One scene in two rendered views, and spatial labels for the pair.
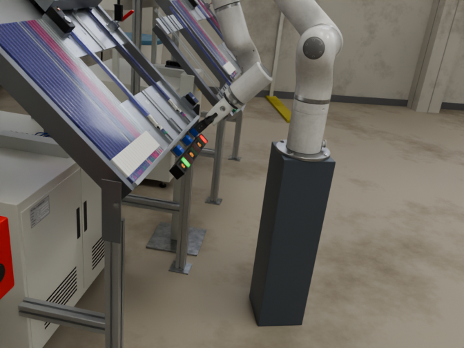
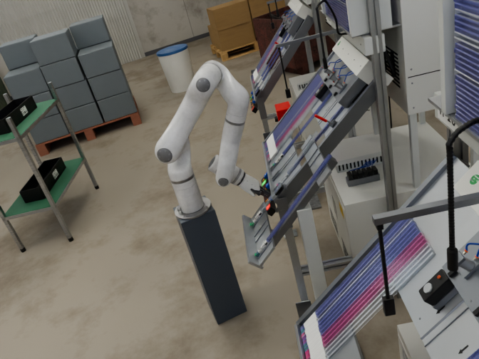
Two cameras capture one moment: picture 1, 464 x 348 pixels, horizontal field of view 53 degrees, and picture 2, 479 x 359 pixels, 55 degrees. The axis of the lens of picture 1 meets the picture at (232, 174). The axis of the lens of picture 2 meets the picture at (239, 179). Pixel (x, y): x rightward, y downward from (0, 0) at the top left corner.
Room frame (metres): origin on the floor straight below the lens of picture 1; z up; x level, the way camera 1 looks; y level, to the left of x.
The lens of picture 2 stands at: (3.55, -0.04, 1.86)
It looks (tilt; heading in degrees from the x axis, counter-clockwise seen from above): 28 degrees down; 178
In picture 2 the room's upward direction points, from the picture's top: 16 degrees counter-clockwise
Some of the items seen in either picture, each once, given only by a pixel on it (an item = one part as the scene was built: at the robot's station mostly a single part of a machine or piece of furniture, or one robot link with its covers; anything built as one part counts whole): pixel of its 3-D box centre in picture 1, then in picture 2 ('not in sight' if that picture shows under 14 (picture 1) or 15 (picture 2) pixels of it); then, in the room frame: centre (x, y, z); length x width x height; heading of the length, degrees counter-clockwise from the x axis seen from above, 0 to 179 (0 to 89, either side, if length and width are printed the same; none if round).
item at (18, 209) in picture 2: not in sight; (36, 164); (-0.23, -1.54, 0.55); 0.91 x 0.46 x 1.10; 172
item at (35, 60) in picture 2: not in sight; (73, 82); (-2.57, -1.58, 0.66); 1.33 x 0.88 x 1.31; 97
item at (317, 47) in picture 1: (315, 64); (177, 152); (1.50, -0.23, 1.00); 0.19 x 0.12 x 0.24; 161
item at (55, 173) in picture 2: not in sight; (44, 179); (-0.23, -1.54, 0.41); 0.57 x 0.17 x 0.11; 172
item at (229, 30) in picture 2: not in sight; (246, 23); (-4.70, 1.08, 0.42); 1.37 x 0.97 x 0.84; 102
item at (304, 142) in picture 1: (306, 126); (187, 193); (1.53, -0.24, 0.79); 0.19 x 0.19 x 0.18
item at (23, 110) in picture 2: not in sight; (11, 115); (-0.23, -1.54, 1.01); 0.57 x 0.17 x 0.11; 172
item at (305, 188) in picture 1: (287, 237); (211, 261); (1.53, -0.24, 0.35); 0.18 x 0.18 x 0.70; 12
